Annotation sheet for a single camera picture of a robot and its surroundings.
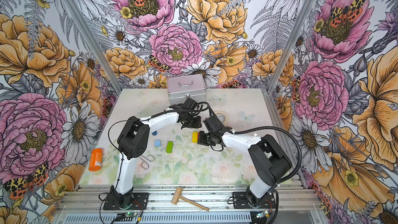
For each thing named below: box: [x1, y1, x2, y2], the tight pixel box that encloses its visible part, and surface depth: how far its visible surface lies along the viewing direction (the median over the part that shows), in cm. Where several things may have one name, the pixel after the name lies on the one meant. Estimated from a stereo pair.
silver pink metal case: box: [166, 73, 207, 106], surface depth 107 cm
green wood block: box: [165, 140, 174, 154], surface depth 93 cm
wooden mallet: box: [171, 186, 210, 212], surface depth 76 cm
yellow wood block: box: [192, 131, 198, 144], surface depth 96 cm
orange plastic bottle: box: [88, 147, 104, 172], surface depth 85 cm
